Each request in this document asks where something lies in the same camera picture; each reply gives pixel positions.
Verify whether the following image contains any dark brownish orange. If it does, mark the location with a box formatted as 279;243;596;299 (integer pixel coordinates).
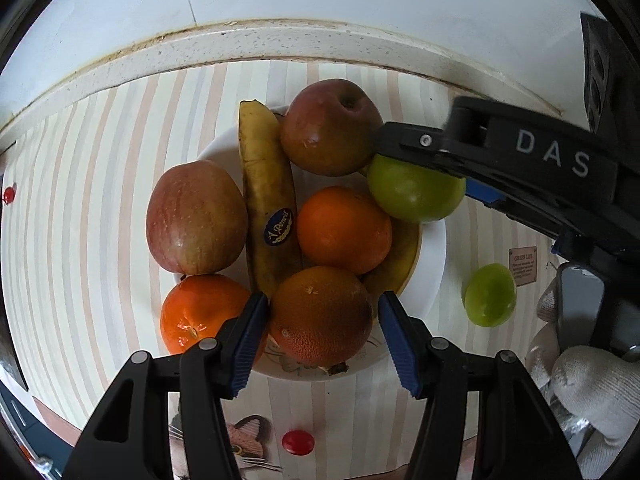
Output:
269;266;374;367

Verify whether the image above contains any person's right hand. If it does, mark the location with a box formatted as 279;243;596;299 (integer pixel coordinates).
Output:
525;276;640;472

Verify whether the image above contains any striped tablecloth with cat print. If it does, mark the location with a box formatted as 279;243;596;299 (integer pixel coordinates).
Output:
0;60;566;480

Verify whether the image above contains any white plate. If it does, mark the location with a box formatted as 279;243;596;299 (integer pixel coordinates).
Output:
172;105;447;383

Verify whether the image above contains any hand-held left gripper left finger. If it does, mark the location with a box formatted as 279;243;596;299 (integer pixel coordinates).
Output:
60;291;271;480

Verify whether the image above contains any bright orange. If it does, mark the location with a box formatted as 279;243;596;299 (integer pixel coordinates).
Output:
160;274;268;356
296;186;393;276

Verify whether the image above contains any brown printed label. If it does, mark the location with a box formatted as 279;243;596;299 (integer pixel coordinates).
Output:
508;246;538;287

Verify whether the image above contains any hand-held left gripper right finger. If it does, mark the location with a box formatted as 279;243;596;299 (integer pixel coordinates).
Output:
377;290;583;480

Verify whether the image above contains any banana with blue sticker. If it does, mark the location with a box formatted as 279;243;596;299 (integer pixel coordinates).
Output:
238;99;304;306

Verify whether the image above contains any plain yellow banana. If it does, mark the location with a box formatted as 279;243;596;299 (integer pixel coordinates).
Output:
361;217;421;297

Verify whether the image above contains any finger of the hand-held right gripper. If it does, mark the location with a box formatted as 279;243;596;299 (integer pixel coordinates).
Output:
372;121;469;182
466;181;567;242

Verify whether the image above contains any red apple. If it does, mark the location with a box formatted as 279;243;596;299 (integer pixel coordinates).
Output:
145;160;249;276
279;78;385;177

